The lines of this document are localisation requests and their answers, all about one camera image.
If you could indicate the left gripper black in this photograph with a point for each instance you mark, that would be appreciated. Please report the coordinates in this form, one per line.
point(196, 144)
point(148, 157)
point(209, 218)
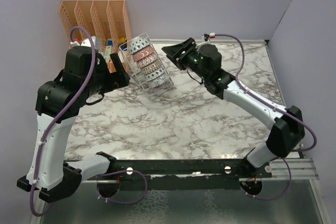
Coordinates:
point(115, 80)

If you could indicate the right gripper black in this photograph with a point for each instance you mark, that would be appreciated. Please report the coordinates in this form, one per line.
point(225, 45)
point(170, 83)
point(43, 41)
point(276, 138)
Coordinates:
point(176, 51)

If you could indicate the brown patterned bowl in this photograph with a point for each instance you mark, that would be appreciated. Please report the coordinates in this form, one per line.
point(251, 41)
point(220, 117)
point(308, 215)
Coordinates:
point(151, 67)

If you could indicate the pink patterned bowl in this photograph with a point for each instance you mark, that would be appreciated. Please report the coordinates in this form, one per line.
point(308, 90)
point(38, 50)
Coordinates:
point(144, 52)

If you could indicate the red patterned white bowl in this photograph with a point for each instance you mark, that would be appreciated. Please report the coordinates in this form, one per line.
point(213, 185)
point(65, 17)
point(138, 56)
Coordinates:
point(158, 81)

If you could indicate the light blue patterned bowl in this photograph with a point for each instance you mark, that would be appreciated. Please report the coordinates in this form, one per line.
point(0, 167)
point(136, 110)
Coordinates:
point(147, 60)

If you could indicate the white wire dish rack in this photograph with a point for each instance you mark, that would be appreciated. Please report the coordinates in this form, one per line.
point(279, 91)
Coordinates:
point(138, 77)

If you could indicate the blue triangle patterned bowl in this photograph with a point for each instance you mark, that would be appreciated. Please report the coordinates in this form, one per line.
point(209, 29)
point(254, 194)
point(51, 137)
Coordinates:
point(138, 43)

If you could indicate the black white patterned bowl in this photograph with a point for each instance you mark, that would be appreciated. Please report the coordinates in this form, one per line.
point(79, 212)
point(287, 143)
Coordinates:
point(156, 73)

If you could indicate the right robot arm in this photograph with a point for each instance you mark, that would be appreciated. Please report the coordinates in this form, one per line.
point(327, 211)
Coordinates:
point(286, 131)

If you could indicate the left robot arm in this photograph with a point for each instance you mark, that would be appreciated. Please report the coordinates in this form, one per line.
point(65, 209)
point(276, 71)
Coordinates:
point(54, 178)

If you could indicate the orange plastic file organizer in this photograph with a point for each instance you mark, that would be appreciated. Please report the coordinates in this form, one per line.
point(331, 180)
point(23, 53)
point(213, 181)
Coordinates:
point(108, 20)

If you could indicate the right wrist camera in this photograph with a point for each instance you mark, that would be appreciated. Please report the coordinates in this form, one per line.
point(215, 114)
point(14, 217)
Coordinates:
point(206, 38)

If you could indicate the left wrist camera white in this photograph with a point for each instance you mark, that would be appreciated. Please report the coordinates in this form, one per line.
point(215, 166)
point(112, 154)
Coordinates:
point(86, 42)

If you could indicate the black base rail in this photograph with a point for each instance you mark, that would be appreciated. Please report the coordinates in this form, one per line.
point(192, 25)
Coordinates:
point(184, 174)

